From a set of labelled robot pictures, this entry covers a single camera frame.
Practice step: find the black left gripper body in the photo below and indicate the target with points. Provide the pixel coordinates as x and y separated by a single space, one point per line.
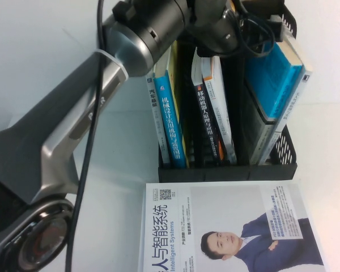
260 5

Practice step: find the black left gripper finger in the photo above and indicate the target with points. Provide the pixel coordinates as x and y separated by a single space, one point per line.
276 29

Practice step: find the blue and grey brand book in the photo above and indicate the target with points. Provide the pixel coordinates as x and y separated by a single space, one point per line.
272 85

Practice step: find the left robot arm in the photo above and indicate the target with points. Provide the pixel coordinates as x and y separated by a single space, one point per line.
59 119

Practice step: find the grey cover white spine book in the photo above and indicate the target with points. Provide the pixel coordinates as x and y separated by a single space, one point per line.
289 119

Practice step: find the white book with orange stripe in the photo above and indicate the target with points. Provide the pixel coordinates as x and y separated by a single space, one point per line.
218 99

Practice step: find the black spine mobile robot book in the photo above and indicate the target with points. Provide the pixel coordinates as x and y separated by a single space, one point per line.
207 119

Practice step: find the blue spine yellow cover book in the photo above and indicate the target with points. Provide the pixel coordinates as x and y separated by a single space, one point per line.
173 127

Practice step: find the white spine car suspension book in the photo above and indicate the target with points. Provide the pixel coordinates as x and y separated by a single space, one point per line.
156 119

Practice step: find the black plastic book stand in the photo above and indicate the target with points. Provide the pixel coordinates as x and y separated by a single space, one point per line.
224 173

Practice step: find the magazine with suited man cover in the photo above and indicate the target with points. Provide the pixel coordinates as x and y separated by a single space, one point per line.
229 226

